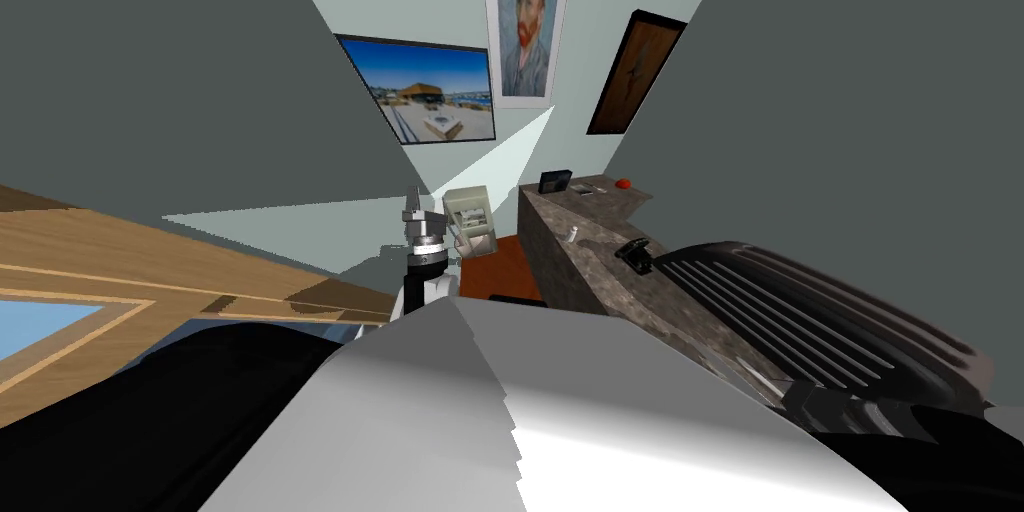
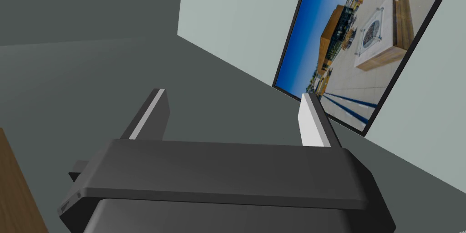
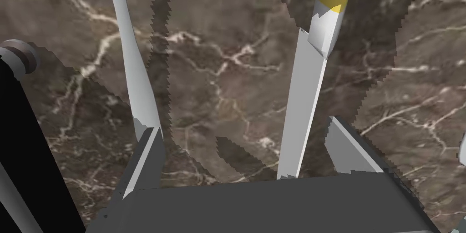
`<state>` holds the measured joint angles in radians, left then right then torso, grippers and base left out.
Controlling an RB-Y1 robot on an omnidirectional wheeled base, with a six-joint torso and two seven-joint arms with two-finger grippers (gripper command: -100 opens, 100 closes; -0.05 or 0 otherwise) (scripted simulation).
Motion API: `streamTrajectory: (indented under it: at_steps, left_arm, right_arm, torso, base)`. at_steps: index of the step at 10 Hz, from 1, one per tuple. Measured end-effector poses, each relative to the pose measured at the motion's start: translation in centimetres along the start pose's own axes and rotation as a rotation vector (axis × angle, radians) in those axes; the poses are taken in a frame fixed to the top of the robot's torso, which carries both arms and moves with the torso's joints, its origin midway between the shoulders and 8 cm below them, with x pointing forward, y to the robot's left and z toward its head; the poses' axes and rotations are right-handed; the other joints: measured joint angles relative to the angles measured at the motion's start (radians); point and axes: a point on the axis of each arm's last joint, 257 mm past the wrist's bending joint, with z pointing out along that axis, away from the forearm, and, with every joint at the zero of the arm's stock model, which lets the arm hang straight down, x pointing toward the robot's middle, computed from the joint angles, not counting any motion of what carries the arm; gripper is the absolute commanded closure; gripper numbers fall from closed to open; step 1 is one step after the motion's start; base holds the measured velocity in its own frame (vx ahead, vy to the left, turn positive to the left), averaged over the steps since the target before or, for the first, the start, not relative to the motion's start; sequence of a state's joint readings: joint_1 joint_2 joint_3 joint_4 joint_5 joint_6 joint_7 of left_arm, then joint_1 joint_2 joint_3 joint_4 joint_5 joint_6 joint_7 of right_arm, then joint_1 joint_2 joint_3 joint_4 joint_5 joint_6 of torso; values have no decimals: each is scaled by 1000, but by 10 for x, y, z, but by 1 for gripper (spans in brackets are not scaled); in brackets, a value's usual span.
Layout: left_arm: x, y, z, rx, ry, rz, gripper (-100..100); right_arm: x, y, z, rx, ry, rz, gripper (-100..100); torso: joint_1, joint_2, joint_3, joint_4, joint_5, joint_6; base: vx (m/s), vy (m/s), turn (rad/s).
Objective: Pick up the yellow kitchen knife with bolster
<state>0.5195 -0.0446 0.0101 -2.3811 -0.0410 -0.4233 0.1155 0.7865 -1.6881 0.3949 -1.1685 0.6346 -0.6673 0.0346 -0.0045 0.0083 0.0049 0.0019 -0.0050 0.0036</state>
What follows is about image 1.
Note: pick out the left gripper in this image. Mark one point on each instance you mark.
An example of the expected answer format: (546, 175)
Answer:
(424, 224)

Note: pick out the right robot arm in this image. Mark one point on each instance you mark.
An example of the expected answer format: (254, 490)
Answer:
(944, 472)

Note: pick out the framed seaside landscape picture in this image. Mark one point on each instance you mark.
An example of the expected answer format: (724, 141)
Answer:
(428, 92)

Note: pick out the small black device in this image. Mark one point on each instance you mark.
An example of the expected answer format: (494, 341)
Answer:
(555, 181)

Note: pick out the grey stone counter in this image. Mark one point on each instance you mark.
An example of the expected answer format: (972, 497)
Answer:
(560, 264)

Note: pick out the framed portrait painting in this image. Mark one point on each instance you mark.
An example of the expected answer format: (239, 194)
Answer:
(526, 24)

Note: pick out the red round fruit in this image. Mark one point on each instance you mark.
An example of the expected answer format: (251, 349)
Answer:
(622, 183)

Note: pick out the dark framed brown picture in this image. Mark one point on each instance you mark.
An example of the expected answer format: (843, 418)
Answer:
(636, 76)

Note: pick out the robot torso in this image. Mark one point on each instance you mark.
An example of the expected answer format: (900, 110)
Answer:
(576, 416)

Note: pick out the wooden door with blue pane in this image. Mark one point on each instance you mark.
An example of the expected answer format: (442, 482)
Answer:
(120, 272)

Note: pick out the black ribbed appliance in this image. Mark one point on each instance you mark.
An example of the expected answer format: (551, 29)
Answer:
(824, 320)

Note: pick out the beige wall box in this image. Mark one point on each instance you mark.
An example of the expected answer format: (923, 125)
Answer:
(468, 220)

